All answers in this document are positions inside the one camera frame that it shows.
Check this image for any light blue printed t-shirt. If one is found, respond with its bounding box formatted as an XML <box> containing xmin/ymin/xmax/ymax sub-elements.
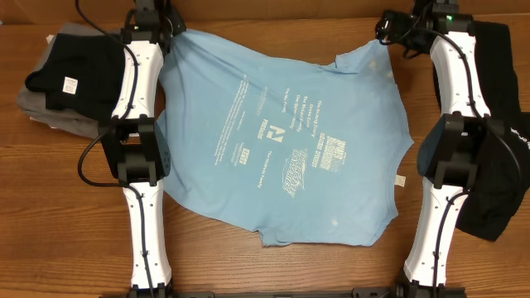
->
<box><xmin>158</xmin><ymin>30</ymin><xmax>412</xmax><ymax>246</ymax></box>

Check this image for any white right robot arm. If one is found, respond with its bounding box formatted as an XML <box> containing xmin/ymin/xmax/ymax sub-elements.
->
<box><xmin>375</xmin><ymin>2</ymin><xmax>504</xmax><ymax>297</ymax></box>

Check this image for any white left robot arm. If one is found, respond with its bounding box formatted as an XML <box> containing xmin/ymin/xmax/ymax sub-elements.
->
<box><xmin>99</xmin><ymin>0</ymin><xmax>186</xmax><ymax>297</ymax></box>

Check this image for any folded black garment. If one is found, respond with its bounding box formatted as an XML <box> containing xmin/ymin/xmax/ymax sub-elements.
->
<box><xmin>25</xmin><ymin>33</ymin><xmax>125</xmax><ymax>121</ymax></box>

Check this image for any folded grey garment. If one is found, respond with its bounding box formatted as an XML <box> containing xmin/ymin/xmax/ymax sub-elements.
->
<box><xmin>17</xmin><ymin>23</ymin><xmax>125</xmax><ymax>138</ymax></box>

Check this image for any black garment on right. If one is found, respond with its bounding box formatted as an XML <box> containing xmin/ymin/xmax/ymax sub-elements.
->
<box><xmin>431</xmin><ymin>22</ymin><xmax>529</xmax><ymax>242</ymax></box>

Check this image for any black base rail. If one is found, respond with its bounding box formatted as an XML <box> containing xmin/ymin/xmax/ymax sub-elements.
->
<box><xmin>100</xmin><ymin>287</ymin><xmax>467</xmax><ymax>298</ymax></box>

